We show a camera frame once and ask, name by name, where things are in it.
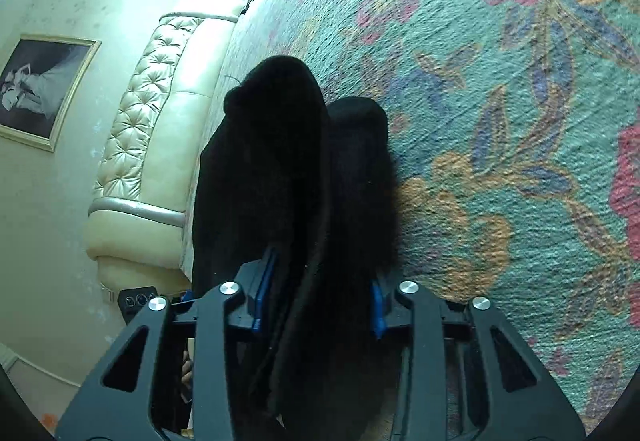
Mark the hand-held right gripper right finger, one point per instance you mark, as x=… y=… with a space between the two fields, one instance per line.
x=378 y=308

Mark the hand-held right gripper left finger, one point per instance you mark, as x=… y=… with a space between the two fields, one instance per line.
x=264 y=293

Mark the black pants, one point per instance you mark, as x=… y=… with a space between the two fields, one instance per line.
x=270 y=171

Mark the cream tufted headboard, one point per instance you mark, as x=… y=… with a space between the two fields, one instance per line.
x=160 y=111

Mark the floral bed blanket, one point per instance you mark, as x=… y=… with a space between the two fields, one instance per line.
x=500 y=96

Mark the framed wall picture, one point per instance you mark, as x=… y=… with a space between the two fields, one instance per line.
x=40 y=86

